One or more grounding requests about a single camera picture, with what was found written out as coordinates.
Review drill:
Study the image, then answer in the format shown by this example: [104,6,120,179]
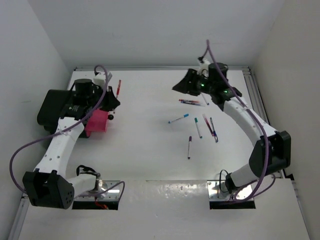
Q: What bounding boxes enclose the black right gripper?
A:
[172,69,214,97]

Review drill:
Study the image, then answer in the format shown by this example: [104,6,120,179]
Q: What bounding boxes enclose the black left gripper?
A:
[86,84,120,112]

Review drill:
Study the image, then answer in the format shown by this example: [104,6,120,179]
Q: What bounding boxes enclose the blue cap white marker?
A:
[201,93,210,106]

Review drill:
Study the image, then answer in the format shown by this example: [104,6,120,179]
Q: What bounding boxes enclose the pink drawer tray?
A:
[84,109,109,135]

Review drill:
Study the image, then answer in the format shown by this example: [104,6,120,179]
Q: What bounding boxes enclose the dark blue gel pen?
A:
[209,117,219,143]

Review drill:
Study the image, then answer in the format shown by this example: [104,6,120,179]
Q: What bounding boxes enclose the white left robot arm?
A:
[22,78,120,209]

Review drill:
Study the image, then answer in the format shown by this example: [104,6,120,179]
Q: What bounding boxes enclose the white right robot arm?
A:
[172,62,292,194]

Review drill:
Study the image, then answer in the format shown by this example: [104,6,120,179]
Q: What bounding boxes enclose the light blue cap marker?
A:
[168,113,189,124]

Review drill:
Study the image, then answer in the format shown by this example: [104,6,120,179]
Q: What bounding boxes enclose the teal cap white marker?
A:
[194,117,203,139]

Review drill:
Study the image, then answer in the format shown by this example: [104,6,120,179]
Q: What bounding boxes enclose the purple cap white marker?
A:
[187,136,192,160]

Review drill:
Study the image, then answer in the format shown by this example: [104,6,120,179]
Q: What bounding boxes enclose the black drawer cabinet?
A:
[36,89,91,139]

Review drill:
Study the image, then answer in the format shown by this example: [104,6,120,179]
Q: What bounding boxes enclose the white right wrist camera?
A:
[197,57,211,76]

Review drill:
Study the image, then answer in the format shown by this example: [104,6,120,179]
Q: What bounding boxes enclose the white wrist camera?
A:
[93,72,113,88]
[197,57,211,76]

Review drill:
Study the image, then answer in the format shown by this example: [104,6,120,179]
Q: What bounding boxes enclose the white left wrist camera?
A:
[93,72,113,88]

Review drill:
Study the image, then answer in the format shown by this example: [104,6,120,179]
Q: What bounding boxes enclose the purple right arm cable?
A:
[205,39,276,202]

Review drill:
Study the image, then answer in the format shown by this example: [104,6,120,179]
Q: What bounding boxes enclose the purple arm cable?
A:
[205,39,276,202]
[9,65,126,201]

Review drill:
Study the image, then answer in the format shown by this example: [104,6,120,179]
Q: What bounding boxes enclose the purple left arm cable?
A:
[9,65,126,201]

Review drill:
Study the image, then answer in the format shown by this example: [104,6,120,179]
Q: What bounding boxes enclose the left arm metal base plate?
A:
[74,180,123,202]

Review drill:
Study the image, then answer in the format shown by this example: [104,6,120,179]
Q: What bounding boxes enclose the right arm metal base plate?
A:
[207,180,255,201]

